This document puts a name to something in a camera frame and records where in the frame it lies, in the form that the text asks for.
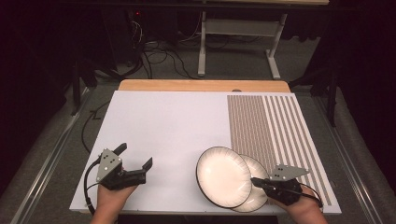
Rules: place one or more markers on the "wooden table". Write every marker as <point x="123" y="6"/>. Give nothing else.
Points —
<point x="202" y="85"/>

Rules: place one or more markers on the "black metal stand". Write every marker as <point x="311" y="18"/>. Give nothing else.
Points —
<point x="332" y="93"/>
<point x="76" y="87"/>

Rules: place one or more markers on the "person's left hand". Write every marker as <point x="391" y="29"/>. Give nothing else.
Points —
<point x="112" y="199"/>

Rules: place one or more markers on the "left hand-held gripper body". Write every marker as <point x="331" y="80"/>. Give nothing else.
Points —
<point x="109" y="166"/>

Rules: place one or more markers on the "white plate with black rim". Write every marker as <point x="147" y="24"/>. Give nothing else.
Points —
<point x="258" y="169"/>
<point x="222" y="177"/>

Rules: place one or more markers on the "white metal stand frame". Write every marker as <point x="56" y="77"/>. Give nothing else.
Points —
<point x="239" y="28"/>

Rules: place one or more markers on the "person's right hand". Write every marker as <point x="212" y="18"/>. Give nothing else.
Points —
<point x="303" y="207"/>

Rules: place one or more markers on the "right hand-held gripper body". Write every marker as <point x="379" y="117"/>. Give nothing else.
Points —
<point x="285" y="186"/>

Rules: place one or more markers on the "white table board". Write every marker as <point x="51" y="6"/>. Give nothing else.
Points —
<point x="162" y="124"/>

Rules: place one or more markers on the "metal floor rail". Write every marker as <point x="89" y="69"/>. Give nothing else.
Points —
<point x="46" y="168"/>
<point x="348" y="161"/>

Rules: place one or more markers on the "striped grey placemat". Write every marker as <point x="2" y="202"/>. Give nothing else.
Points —
<point x="264" y="124"/>

